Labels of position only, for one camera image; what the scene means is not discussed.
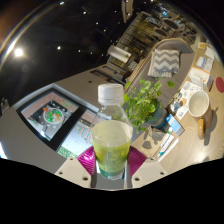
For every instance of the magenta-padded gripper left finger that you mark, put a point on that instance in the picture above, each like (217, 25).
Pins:
(87, 160)

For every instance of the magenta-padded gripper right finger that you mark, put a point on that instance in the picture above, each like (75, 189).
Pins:
(136, 160)

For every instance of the clear green-labelled drink bottle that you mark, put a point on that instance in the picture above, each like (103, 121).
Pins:
(111, 143)

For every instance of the brown card with leaf shapes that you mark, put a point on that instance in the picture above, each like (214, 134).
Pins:
(151, 141)

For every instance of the small blue white box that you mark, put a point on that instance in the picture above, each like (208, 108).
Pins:
(174, 124)

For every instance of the window with festive decals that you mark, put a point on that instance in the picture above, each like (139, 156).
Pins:
(53, 116)

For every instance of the green potted plant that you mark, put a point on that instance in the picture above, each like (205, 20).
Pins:
(143, 103)

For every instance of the white leaflet with food pictures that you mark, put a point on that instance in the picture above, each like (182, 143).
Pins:
(183, 100)

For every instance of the tan mug with white inside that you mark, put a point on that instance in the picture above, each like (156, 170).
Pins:
(199, 103)

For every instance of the grey white chevron cushion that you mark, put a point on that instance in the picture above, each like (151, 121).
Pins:
(164, 63)

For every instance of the grey curved sofa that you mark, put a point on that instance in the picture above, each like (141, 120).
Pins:
(185, 63)

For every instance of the white round pillar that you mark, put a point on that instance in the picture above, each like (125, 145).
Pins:
(118, 53)

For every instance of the flat round red coaster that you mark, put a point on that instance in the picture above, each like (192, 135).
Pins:
(220, 84)

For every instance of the blue white card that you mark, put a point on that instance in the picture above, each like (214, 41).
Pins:
(204, 64)

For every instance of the ceiling spot lights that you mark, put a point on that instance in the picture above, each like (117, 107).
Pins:
(18, 52)

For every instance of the white paper napkin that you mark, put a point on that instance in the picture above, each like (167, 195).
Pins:
(209, 53)

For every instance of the yellow square card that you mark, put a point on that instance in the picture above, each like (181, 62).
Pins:
(202, 45)

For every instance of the group of round-backed chairs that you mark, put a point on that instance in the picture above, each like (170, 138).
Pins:
(170, 23)

